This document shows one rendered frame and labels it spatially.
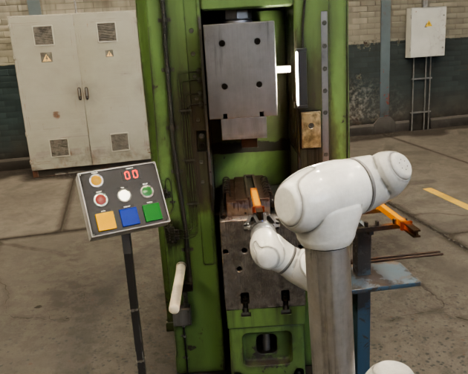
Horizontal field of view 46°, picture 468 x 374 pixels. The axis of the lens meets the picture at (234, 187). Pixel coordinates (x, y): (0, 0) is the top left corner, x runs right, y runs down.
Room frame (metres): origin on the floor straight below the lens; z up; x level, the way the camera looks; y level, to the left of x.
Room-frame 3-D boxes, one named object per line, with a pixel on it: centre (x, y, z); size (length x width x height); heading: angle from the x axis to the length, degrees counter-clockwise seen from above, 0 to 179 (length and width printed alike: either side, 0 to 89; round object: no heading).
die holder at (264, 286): (2.60, -0.11, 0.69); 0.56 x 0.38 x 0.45; 0
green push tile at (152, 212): (2.22, 0.36, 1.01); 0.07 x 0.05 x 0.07; 115
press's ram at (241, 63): (2.59, -0.10, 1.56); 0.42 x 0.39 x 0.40; 0
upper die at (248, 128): (2.59, -0.06, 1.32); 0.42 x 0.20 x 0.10; 0
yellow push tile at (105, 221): (2.14, 0.54, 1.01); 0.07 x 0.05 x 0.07; 115
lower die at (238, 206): (2.59, -0.06, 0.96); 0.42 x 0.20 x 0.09; 0
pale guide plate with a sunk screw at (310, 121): (2.52, -0.37, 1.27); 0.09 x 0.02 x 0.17; 90
